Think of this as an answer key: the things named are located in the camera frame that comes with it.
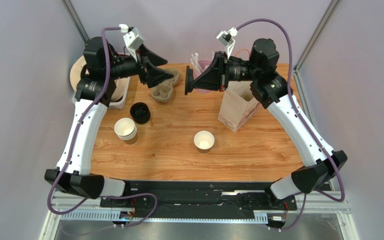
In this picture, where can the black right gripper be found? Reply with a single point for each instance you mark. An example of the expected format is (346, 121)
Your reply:
(224, 71)

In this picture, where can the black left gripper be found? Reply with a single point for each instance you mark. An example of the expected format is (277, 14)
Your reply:
(152, 75)

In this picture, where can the black plastic cup lid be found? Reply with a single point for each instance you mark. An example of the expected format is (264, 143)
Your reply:
(189, 79)

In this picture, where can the white paper takeout bag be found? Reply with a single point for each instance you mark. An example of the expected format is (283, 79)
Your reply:
(234, 111)

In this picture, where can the brown paper cup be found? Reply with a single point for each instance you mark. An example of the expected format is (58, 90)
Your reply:
(204, 141)

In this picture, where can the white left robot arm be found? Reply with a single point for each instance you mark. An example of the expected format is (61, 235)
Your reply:
(94, 91)

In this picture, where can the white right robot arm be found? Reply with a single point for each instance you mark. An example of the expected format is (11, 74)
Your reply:
(320, 161)

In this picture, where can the pink straw holder cup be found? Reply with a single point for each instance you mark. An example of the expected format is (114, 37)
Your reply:
(204, 63)

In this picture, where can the wrapped white straw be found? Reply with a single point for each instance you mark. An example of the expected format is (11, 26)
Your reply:
(195, 62)

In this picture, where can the beige bucket hat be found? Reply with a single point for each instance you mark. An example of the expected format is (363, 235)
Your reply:
(75, 72)

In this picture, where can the stack of black lids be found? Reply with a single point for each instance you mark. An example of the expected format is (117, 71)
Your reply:
(140, 112)

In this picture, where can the white plastic basket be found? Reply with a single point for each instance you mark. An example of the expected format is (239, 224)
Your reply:
(119, 97)

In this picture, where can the stack of brown paper cups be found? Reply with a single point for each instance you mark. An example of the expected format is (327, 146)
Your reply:
(126, 130)

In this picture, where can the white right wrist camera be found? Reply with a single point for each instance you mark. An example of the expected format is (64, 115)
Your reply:
(227, 38)

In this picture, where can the aluminium frame post left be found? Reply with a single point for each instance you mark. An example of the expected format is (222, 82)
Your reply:
(75, 18)

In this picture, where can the aluminium frame post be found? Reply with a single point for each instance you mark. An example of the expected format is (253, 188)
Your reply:
(75, 18)
(322, 24)

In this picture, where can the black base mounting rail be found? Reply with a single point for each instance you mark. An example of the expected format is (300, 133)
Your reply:
(198, 200)

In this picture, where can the aluminium frame post right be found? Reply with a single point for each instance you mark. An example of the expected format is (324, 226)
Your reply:
(322, 24)

